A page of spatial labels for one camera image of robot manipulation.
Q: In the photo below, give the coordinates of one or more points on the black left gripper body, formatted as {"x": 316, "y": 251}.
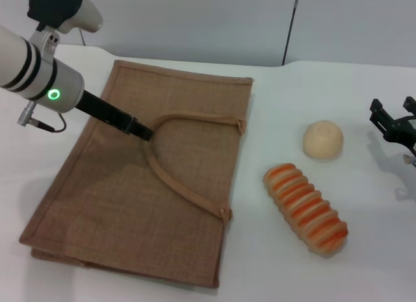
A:
{"x": 104, "y": 110}

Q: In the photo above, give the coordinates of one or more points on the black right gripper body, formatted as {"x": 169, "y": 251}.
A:
{"x": 403, "y": 130}

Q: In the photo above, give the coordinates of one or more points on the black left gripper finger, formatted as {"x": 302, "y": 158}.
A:
{"x": 142, "y": 130}

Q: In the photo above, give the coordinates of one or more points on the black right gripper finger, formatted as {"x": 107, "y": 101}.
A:
{"x": 382, "y": 115}
{"x": 410, "y": 104}

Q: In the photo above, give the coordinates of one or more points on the round beige egg yolk pastry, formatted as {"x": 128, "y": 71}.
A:
{"x": 323, "y": 139}

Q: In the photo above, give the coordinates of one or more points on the brown jute tote bag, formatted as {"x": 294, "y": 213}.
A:
{"x": 136, "y": 201}

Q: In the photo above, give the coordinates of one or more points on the orange striped bread loaf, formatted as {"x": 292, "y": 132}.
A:
{"x": 305, "y": 208}

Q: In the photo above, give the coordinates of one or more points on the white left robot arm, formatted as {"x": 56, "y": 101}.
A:
{"x": 35, "y": 65}

